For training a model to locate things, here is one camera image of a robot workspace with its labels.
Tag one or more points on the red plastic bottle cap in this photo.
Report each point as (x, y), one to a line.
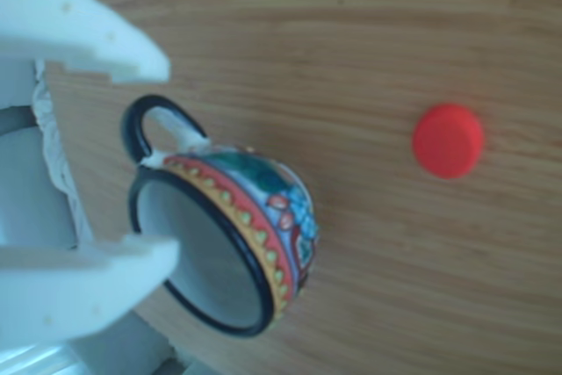
(445, 142)

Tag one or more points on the colourful patterned ceramic cup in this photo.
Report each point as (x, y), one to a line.
(206, 261)

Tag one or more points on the white knitted blanket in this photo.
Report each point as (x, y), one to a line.
(50, 151)

